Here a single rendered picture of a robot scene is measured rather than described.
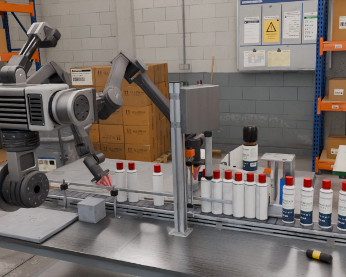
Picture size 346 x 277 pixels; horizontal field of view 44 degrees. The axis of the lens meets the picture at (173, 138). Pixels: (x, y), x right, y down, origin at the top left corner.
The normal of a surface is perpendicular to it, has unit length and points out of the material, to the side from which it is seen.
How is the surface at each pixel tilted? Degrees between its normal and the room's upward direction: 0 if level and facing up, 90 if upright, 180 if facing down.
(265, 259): 0
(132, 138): 90
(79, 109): 90
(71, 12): 90
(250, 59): 86
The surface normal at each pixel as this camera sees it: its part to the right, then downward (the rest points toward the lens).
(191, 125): 0.52, 0.17
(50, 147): -0.09, 0.28
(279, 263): -0.04, -0.98
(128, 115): -0.31, 0.22
